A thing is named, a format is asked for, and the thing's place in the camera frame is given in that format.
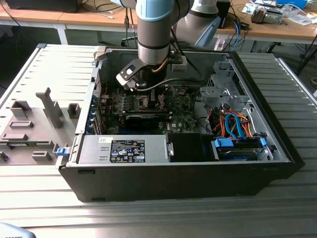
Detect clear plastic bag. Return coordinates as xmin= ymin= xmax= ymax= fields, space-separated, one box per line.
xmin=287 ymin=13 xmax=315 ymax=26

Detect silver power supply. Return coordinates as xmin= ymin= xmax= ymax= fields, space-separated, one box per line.
xmin=77 ymin=135 xmax=171 ymax=164

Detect blue box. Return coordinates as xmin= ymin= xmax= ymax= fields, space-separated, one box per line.
xmin=276 ymin=0 xmax=308 ymax=7

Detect silver optical drive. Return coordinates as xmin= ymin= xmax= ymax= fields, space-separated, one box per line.
xmin=264 ymin=8 xmax=285 ymax=25

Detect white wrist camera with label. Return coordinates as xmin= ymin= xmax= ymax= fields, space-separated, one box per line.
xmin=115 ymin=59 xmax=141 ymax=92

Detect green motherboard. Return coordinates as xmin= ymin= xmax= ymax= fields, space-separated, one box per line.
xmin=100 ymin=85 xmax=199 ymax=136

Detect blue SATA wire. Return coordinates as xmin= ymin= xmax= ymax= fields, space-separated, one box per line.
xmin=222 ymin=111 xmax=245 ymax=141

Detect plain white wrist camera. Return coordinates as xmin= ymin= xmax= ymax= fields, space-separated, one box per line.
xmin=170 ymin=56 xmax=187 ymax=72

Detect black desktop speaker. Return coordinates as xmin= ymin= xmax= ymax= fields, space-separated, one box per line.
xmin=217 ymin=0 xmax=232 ymax=29

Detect black device case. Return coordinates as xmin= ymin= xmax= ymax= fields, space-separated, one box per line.
xmin=4 ymin=0 xmax=80 ymax=13

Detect grey camera cable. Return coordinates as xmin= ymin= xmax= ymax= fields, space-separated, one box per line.
xmin=136 ymin=47 xmax=205 ymax=93

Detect CPU socket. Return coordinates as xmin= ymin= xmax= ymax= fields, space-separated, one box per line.
xmin=137 ymin=94 xmax=166 ymax=111

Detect black PC case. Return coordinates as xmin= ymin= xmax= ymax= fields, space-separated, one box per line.
xmin=56 ymin=47 xmax=306 ymax=203

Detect hard disk in blue carrier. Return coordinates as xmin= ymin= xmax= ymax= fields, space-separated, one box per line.
xmin=210 ymin=137 xmax=269 ymax=162

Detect silver drive cage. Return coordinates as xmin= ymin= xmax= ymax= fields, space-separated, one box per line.
xmin=199 ymin=60 xmax=251 ymax=112

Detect grey rounded device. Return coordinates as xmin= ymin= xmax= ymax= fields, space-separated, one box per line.
xmin=0 ymin=222 xmax=34 ymax=238

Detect white paper sheets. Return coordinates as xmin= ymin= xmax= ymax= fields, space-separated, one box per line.
xmin=241 ymin=2 xmax=263 ymax=14

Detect black graphics card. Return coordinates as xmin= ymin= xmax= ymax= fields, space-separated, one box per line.
xmin=123 ymin=114 xmax=160 ymax=132

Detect copper finned CPU cooler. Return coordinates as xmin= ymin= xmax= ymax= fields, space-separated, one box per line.
xmin=250 ymin=6 xmax=267 ymax=24

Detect long wooden desk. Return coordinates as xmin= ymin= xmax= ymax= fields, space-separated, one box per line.
xmin=0 ymin=0 xmax=317 ymax=47

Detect grey parts rack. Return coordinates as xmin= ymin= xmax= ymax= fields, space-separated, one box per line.
xmin=0 ymin=86 xmax=84 ymax=166

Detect orange wire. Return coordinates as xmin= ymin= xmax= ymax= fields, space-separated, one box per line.
xmin=209 ymin=113 xmax=255 ymax=137

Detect beige case latch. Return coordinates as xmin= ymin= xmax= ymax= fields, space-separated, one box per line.
xmin=93 ymin=46 xmax=107 ymax=62

